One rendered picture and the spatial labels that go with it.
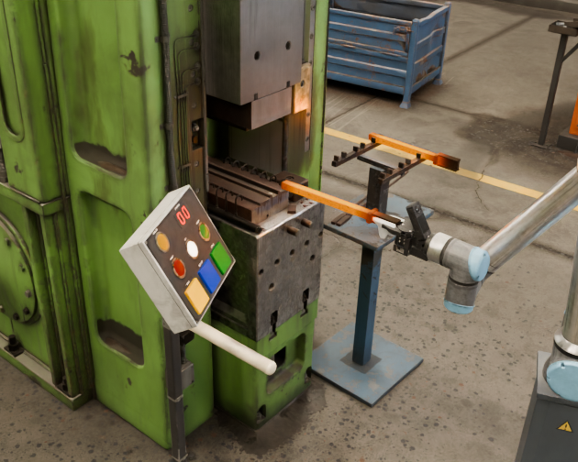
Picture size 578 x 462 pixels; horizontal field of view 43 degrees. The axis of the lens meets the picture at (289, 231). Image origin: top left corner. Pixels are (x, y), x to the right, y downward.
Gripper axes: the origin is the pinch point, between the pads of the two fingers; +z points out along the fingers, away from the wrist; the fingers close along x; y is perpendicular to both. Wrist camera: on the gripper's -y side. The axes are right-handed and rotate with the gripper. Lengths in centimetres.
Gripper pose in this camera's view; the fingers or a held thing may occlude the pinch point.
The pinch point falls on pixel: (378, 216)
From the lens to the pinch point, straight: 233.4
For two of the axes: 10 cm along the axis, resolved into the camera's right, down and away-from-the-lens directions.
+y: -0.4, 8.6, 5.2
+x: 6.3, -3.8, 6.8
